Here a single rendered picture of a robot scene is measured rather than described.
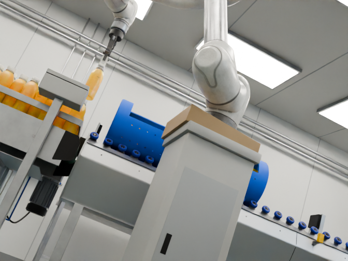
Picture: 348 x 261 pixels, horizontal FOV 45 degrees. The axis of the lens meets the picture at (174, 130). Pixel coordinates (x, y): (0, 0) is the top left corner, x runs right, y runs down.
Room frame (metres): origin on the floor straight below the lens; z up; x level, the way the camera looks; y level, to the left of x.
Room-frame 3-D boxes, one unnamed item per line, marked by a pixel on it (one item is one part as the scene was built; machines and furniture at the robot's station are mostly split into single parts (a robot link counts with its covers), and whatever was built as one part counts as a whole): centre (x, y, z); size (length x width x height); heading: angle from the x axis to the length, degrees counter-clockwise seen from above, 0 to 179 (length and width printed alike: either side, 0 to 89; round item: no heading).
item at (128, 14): (1.98, 0.48, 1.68); 0.13 x 0.11 x 0.16; 150
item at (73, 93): (1.78, 0.53, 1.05); 0.20 x 0.10 x 0.10; 99
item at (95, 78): (1.99, 0.47, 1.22); 0.07 x 0.07 x 0.19
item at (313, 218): (2.30, -0.94, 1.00); 0.10 x 0.04 x 0.15; 9
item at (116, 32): (1.99, 0.48, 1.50); 0.08 x 0.07 x 0.09; 9
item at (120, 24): (1.99, 0.48, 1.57); 0.09 x 0.09 x 0.06
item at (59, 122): (1.95, 0.53, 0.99); 0.07 x 0.07 x 0.19
